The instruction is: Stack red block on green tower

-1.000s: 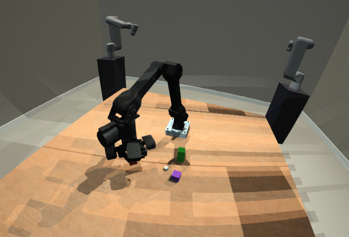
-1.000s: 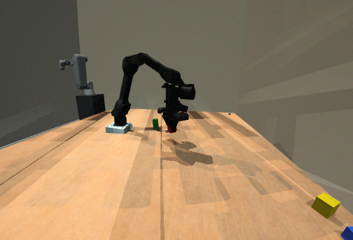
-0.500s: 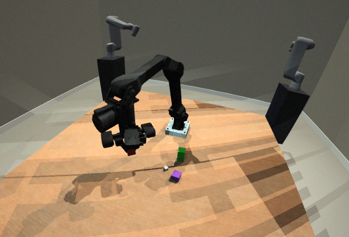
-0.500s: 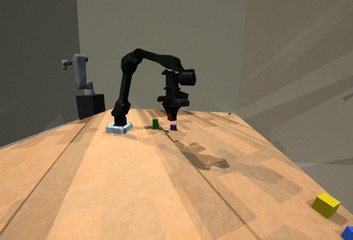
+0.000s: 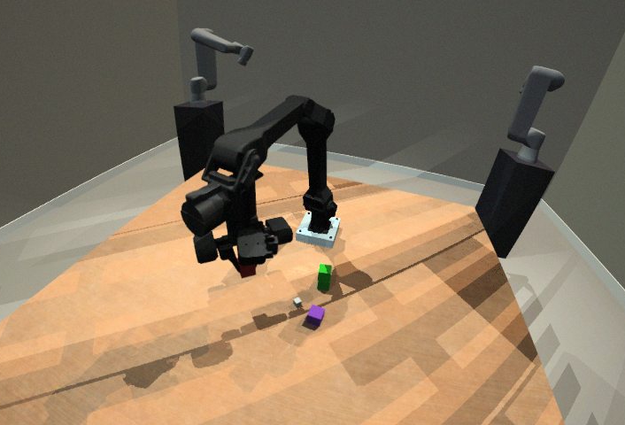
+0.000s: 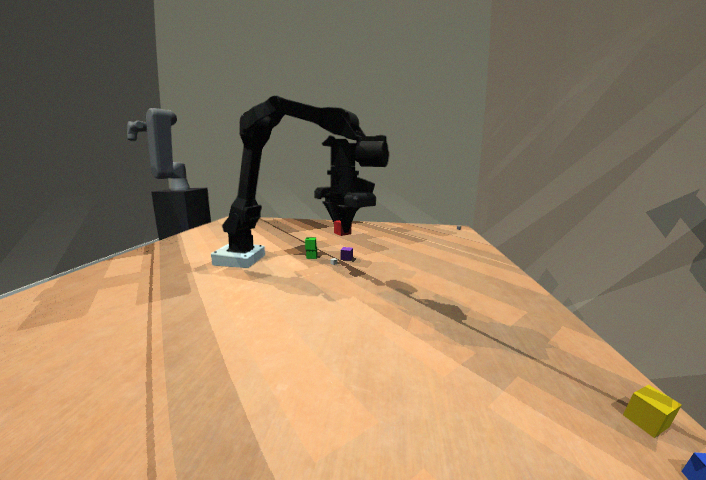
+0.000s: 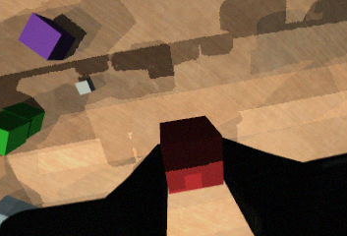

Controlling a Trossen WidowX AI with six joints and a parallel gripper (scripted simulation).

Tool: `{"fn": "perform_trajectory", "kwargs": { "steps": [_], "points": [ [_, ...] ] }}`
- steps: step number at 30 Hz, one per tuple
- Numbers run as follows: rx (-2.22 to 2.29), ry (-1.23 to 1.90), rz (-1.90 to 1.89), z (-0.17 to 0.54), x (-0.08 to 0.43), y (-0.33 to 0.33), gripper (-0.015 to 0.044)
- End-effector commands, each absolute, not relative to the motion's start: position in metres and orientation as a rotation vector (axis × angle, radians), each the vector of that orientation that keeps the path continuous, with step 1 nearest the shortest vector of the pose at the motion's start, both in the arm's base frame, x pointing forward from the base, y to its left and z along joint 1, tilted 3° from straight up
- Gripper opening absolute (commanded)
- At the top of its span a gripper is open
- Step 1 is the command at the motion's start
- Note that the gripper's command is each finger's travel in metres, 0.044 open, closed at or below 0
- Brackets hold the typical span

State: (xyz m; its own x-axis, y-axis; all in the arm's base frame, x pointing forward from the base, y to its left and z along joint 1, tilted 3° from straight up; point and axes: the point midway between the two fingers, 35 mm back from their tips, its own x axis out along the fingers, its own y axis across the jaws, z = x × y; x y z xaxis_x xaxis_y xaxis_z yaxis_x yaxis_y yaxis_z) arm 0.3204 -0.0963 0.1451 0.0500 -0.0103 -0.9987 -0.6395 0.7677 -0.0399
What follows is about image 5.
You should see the purple cube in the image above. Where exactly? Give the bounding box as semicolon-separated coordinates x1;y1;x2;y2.
306;305;325;327

